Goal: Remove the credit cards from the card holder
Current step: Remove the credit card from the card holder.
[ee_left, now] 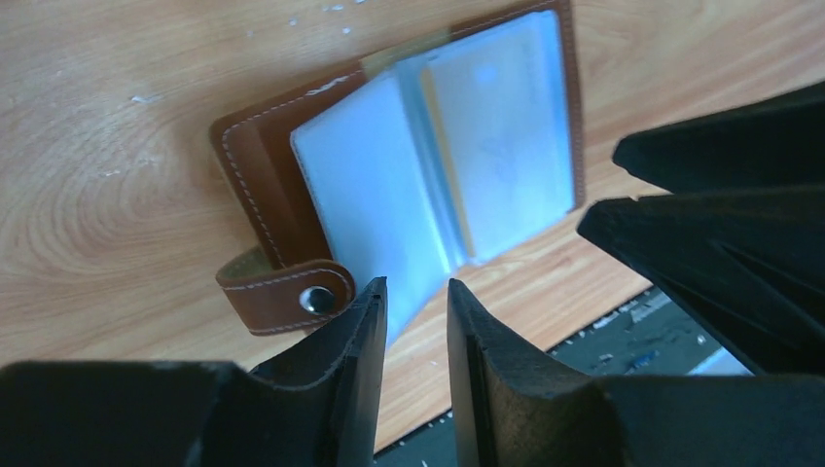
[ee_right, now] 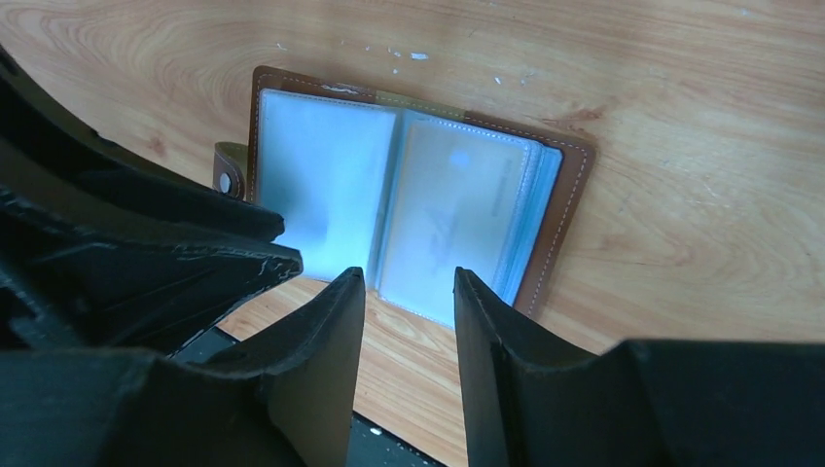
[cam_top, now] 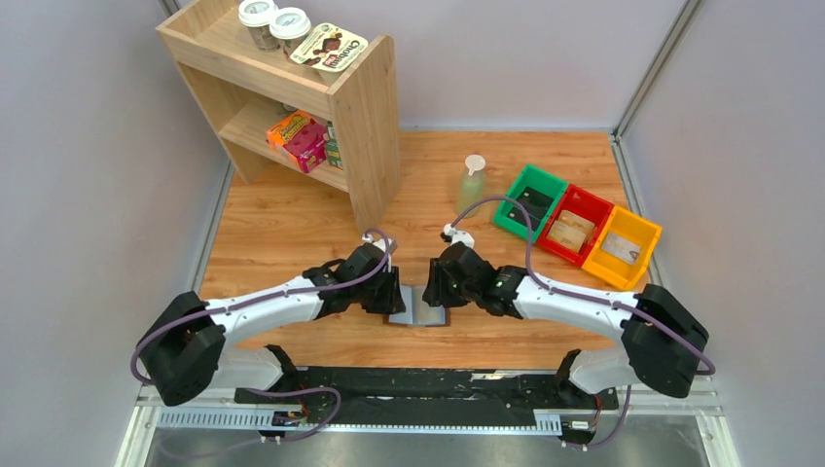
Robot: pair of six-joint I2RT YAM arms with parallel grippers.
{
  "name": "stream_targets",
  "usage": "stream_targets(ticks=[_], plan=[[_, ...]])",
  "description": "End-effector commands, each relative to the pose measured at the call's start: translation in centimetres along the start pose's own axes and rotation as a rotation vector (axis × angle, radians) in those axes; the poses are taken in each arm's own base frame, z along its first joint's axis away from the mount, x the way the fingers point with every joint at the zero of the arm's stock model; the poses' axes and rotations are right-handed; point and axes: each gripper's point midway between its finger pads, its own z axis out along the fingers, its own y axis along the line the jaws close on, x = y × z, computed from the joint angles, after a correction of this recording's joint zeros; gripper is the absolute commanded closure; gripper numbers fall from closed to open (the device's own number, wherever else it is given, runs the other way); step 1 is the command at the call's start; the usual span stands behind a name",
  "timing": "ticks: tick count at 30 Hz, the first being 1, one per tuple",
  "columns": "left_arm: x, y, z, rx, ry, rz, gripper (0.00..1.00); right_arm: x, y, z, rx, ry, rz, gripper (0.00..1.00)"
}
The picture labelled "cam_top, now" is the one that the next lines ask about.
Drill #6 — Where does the brown leather card holder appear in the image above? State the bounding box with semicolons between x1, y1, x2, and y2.
383;285;449;328

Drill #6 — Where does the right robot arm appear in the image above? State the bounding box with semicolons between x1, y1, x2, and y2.
423;243;711;399

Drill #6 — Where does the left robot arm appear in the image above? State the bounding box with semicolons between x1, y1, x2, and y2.
130;236;405;407

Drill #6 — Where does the black card in green bin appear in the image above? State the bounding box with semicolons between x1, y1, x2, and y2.
507;187;554;233

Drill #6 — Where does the gold card in red bin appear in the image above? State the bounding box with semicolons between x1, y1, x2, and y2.
557;210;594;235

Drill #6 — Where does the silver card in yellow bin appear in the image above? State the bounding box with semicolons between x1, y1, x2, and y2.
601;232;642;266

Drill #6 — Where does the green soap bottle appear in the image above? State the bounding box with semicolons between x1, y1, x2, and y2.
456;154;486;215

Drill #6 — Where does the green plastic bin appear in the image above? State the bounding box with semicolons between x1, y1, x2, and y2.
493;164;568;242

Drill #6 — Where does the red plastic bin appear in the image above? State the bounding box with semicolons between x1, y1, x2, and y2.
536;184;615;267

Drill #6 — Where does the yellow plastic bin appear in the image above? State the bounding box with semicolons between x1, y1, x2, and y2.
582;205;663;291

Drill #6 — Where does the green box on shelf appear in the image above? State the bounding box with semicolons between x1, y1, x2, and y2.
324;122;343;170

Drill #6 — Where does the pink snack box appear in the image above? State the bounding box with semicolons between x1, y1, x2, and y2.
281;123;326;173

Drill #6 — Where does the wooden shelf unit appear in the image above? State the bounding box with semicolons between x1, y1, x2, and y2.
157;1;402;230

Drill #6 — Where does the orange snack box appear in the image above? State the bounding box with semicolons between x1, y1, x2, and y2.
267;110;316;156

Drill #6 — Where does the Chobani yogurt package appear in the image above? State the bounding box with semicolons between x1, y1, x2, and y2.
290;22;369;73

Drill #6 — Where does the white lidded cup right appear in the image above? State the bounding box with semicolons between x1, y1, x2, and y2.
269;7;312;58

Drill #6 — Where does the white lidded cup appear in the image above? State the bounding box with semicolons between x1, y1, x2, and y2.
237;0;279;52
269;7;312;58

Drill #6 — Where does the white lidded cup left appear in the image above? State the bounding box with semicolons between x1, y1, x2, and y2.
237;0;279;52

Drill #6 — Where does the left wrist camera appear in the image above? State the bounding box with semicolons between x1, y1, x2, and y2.
362;232;397;256

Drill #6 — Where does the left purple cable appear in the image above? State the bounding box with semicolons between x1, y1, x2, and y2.
130;229;399;446

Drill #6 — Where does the purple cable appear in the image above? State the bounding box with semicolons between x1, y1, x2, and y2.
130;229;399;446
448;195;717;450

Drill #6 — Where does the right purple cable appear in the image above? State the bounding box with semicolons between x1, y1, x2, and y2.
448;195;717;450

